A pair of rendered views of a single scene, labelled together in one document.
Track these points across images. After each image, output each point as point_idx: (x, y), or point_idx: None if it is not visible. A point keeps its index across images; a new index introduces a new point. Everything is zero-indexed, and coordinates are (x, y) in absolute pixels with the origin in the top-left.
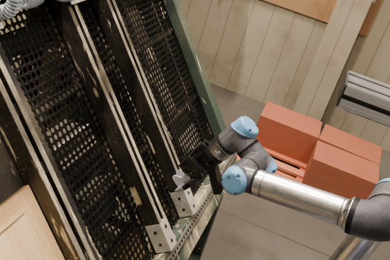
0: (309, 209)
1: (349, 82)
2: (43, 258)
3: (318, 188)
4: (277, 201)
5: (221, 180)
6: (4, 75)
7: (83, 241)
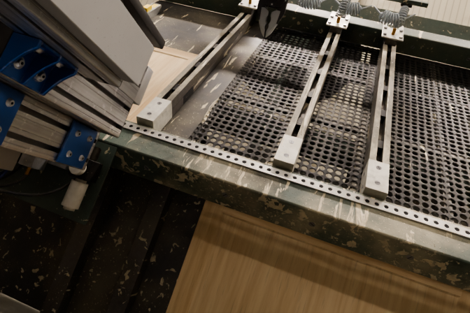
0: None
1: None
2: (169, 75)
3: None
4: None
5: None
6: (240, 22)
7: (192, 73)
